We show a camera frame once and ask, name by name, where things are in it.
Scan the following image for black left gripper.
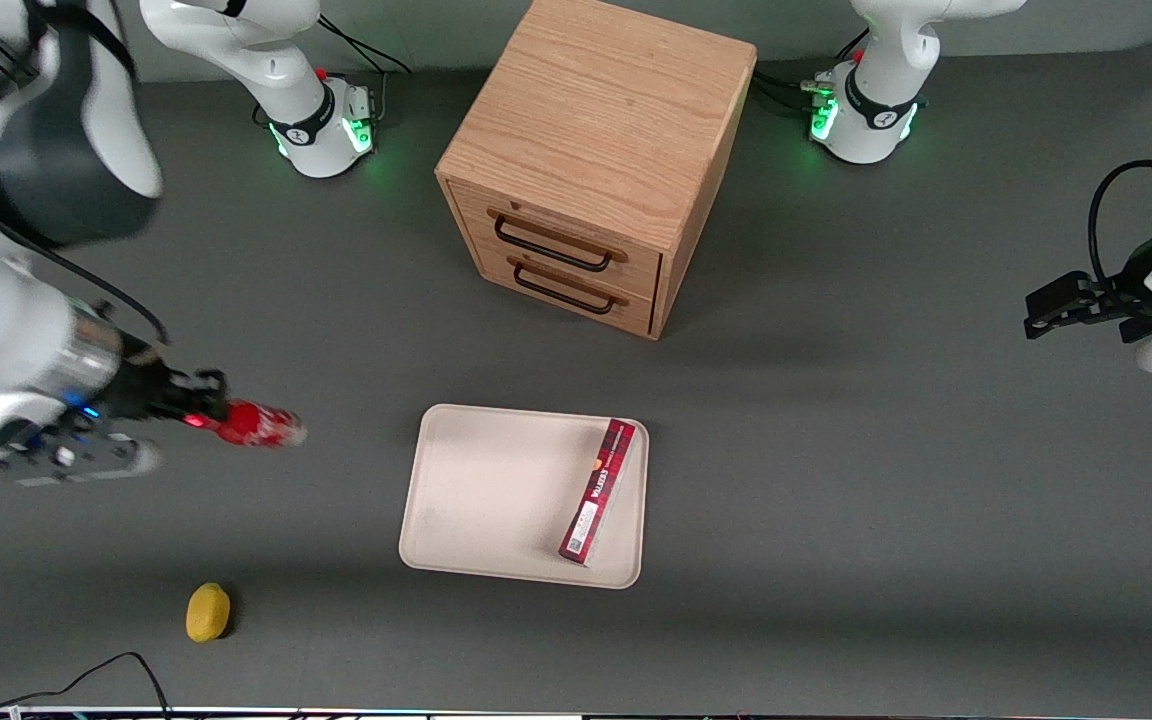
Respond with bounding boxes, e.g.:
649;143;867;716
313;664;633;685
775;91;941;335
1023;224;1152;345

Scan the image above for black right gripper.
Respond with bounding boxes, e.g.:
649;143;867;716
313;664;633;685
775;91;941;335
96;338;234;431

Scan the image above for red coke bottle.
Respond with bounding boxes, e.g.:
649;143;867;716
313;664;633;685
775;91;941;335
216;399;309;449

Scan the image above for beige rectangular tray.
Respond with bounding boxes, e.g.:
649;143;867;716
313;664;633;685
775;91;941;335
398;403;651;590

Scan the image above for yellow lemon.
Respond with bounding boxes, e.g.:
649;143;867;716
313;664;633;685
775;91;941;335
185;582;232;644

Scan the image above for wooden drawer front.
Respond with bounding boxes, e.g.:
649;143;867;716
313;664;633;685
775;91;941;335
474;243;658;337
447;180;663;298

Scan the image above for red plaid long box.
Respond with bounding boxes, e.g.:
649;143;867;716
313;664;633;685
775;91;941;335
558;417;637;567

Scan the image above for wooden drawer cabinet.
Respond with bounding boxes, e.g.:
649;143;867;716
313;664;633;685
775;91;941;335
435;0;759;342

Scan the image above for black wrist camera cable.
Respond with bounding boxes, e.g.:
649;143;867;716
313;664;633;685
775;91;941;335
0;150;172;347
1088;159;1152;288

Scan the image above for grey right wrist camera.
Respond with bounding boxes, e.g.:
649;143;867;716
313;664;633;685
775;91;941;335
0;433;164;489

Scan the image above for thin black table cable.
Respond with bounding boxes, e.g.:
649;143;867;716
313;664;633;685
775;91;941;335
0;652;173;720

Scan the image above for black arm base cables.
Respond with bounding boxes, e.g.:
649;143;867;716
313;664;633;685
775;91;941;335
751;28;872;113
316;22;413;127

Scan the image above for black metal drawer handle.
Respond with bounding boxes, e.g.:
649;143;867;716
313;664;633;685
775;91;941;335
493;214;614;274
512;257;618;317

